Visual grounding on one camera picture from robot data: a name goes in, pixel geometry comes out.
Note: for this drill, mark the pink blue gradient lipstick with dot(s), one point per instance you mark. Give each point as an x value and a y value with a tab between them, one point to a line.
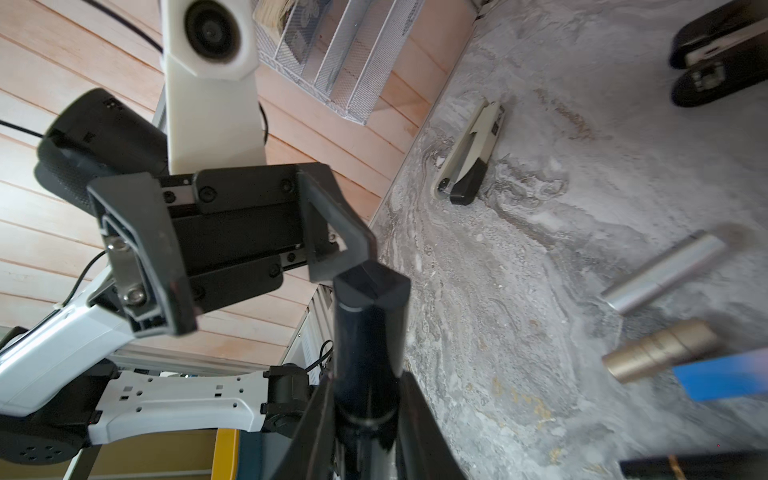
726	377

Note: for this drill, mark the black lipstick gold band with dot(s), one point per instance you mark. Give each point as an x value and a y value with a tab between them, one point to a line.
730	465

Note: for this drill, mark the white wire wall shelf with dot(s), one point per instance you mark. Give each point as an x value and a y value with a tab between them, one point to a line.
339	52

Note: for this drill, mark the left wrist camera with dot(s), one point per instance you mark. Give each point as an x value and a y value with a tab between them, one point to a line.
210	56

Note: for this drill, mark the black round lipstick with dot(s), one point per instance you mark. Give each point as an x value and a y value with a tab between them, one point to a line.
370	319

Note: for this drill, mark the silver lipstick tube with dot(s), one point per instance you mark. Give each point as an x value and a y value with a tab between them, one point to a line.
662	273

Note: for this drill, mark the gold lipstick tube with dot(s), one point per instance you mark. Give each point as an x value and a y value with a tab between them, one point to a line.
678	344

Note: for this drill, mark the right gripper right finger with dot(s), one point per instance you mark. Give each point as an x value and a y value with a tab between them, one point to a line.
421	450

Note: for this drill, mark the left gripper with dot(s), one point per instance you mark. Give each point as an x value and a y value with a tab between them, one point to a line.
233	234

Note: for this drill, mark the black stapler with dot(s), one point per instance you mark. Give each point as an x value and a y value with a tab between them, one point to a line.
720	53

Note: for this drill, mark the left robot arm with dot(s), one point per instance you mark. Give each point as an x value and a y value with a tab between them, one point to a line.
60	391

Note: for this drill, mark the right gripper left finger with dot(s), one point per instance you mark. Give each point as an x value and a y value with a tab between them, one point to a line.
311	451

